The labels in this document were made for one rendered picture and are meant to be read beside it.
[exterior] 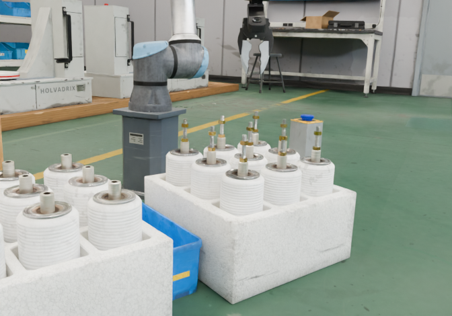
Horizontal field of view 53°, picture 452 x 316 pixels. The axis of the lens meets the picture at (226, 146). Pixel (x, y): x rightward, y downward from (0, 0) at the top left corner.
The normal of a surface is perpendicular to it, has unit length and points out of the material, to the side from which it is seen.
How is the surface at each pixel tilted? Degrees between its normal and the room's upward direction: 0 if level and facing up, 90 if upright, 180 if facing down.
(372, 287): 0
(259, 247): 90
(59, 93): 90
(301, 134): 90
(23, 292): 90
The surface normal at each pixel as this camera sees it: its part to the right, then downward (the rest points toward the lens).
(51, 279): 0.63, 0.19
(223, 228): -0.79, 0.11
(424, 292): 0.04, -0.98
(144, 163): -0.43, 0.18
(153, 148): 0.33, 0.21
